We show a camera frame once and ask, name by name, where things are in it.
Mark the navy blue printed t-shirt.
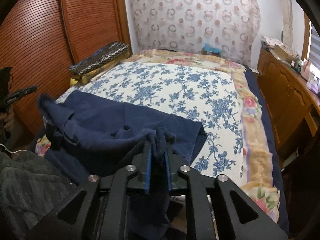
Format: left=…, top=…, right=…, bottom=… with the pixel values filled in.
left=37, top=90, right=208, bottom=239

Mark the dark grey clothing pile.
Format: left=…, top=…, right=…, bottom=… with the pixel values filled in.
left=1, top=151, right=76, bottom=239

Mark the person's left hand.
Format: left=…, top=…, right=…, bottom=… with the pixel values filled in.
left=0, top=105, right=15, bottom=132

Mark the yellow plush toy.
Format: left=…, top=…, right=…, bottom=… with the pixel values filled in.
left=70, top=78, right=78, bottom=87

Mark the gold patterned folded cloth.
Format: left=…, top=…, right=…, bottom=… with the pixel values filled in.
left=77, top=51, right=130, bottom=85

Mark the blue floral white quilt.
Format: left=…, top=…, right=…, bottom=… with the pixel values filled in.
left=57, top=62, right=245, bottom=186

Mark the brown louvered wardrobe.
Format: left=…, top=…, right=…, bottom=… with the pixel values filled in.
left=1, top=0, right=130, bottom=133

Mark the pink floral cream blanket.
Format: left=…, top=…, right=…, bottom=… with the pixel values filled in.
left=39, top=49, right=281, bottom=221

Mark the dark circle-patterned folded cloth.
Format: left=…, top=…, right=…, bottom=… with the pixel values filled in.
left=69, top=41, right=130, bottom=75

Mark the blue item on box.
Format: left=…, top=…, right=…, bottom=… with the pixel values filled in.
left=201, top=43, right=222, bottom=57

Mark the wooden sideboard cabinet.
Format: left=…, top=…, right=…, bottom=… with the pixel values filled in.
left=257, top=48, right=319, bottom=160

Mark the sheer circle-patterned curtain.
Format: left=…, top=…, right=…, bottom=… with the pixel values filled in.
left=130, top=0, right=261, bottom=66

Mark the cardboard box on sideboard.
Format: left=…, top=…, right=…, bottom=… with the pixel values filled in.
left=272, top=44, right=298, bottom=64

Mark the pink bottle on sideboard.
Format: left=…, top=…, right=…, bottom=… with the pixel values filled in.
left=300, top=60, right=311, bottom=81

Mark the zebra window blind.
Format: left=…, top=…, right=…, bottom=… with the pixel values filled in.
left=309, top=23, right=320, bottom=69

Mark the beige side curtain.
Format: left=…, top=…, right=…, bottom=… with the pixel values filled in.
left=280, top=0, right=293, bottom=47

